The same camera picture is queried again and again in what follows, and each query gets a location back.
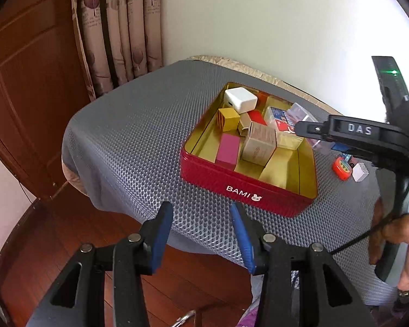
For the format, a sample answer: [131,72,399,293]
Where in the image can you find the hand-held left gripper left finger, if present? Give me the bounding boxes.
[25,201,174,327]

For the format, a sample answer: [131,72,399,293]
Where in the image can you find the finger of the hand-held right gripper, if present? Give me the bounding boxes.
[294,114,409,151]
[330,141,409,172]

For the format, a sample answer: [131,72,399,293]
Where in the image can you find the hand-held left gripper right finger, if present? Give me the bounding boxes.
[229,202,377,327]

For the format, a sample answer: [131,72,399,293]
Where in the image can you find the black-white striped block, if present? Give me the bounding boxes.
[352,162,369,182]

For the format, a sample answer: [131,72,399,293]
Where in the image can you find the clear pink plastic box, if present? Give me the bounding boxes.
[286,102,332,150]

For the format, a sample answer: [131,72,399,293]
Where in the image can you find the clear playing card box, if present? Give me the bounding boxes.
[263,106,305,150]

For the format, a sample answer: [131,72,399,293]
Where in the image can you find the red tin box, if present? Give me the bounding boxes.
[179,82,318,219]

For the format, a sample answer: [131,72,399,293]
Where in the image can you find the beige carton box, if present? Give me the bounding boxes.
[241,122,278,166]

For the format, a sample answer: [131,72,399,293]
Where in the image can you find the red block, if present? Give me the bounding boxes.
[247,110,268,126]

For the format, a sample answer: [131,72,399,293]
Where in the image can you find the pink block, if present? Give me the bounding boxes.
[215,134,240,170]

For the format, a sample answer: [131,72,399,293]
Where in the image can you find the long wooden block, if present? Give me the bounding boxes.
[238,112,255,137]

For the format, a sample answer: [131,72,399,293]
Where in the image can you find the white charger plug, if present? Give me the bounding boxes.
[224,87,258,113]

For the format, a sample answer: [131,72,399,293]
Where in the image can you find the yellow block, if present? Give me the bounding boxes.
[217,108,241,133]

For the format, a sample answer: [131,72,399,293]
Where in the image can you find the grey cloth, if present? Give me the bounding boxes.
[250,274,270,306]

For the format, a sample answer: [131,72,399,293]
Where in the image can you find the pink plastic bag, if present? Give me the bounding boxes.
[237,306,261,327]

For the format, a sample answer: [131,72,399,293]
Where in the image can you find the dark wooden baseboard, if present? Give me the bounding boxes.
[0,196,60,327]

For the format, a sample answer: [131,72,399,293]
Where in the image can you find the brown wooden door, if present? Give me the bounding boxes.
[0,0,97,202]

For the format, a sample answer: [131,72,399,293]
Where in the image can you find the beige leaf-print curtain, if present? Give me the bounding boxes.
[71,0,164,101]

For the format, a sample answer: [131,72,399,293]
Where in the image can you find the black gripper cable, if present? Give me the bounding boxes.
[330,211,401,256]

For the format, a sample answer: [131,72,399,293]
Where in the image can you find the thin black wall cable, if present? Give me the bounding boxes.
[17,176,37,203]

